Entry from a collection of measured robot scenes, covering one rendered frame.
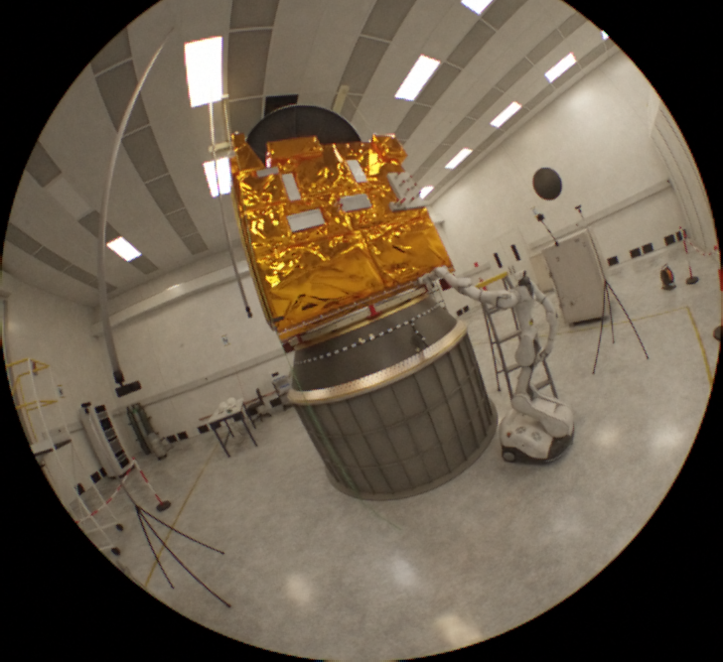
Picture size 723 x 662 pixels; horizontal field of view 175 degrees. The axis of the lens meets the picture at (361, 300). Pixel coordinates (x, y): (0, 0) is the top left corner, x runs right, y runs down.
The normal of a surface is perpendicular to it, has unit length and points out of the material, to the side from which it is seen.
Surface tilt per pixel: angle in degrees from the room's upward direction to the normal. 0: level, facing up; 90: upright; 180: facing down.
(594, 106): 90
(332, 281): 89
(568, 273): 90
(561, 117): 90
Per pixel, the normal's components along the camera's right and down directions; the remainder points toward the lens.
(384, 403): -0.07, -0.04
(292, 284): 0.29, -0.26
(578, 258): -0.86, 0.33
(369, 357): -0.20, -0.48
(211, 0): 0.38, 0.92
